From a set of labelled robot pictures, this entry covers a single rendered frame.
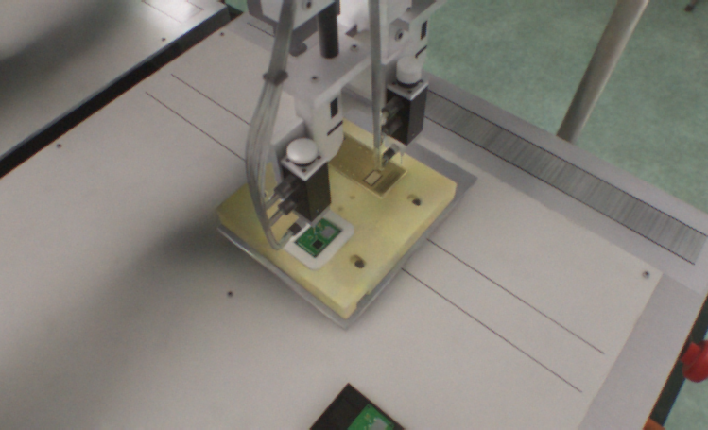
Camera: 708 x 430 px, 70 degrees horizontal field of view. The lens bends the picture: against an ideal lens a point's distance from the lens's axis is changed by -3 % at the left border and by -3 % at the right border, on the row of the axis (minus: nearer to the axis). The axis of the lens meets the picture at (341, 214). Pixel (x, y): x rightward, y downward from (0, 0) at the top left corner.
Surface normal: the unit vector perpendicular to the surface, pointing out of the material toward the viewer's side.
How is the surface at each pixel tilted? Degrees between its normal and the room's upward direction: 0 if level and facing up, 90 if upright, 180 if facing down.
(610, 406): 0
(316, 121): 90
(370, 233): 0
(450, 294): 0
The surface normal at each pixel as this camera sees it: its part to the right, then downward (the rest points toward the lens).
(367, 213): -0.04, -0.57
